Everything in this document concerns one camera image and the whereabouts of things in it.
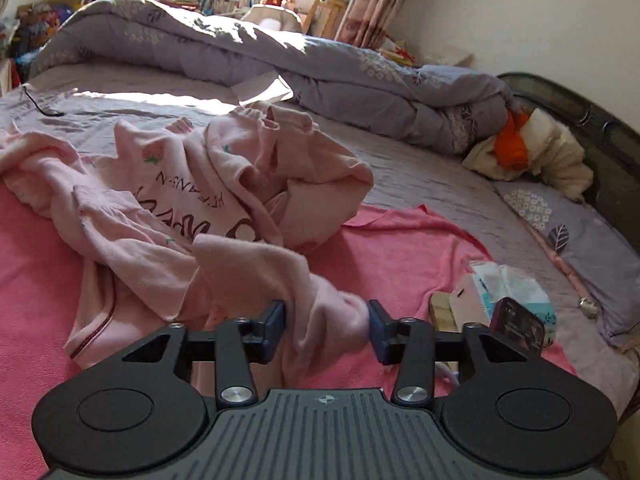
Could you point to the grey floral quilt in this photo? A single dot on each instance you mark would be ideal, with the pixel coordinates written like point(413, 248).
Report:
point(350, 85)

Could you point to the pink blanket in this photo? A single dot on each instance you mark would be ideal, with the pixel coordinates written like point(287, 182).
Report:
point(400, 260)

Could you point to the white baby chair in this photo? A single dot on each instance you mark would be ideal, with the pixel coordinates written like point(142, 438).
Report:
point(272, 20)

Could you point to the grey floral pillow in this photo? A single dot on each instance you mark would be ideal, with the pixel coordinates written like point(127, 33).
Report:
point(600, 255)

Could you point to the black headboard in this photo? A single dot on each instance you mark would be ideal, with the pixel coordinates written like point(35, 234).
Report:
point(600, 115)

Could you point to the pink strawberry print shirt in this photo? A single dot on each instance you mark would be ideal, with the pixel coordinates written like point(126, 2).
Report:
point(125, 220)

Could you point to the grey bed sheet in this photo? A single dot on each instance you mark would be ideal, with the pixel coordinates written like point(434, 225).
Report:
point(425, 180)

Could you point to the pile of toys and bags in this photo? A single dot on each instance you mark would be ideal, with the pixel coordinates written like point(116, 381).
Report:
point(35, 25)

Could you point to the orange cloth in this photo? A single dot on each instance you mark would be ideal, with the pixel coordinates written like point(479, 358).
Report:
point(510, 150)

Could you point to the black smartphone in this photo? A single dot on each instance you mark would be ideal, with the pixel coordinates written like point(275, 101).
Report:
point(520, 325)

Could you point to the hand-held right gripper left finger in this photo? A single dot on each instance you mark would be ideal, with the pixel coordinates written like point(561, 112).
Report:
point(274, 332)

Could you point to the wooden block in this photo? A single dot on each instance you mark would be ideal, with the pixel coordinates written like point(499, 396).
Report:
point(442, 310)

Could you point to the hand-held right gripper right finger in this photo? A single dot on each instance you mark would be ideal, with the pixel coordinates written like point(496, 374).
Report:
point(379, 332)

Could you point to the pink checked curtain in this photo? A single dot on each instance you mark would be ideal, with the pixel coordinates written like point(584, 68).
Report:
point(375, 5)

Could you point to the crumpled pink pants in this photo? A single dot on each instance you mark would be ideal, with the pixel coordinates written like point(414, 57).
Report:
point(300, 170)

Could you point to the tissue pack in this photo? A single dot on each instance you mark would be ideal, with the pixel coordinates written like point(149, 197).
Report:
point(510, 285)

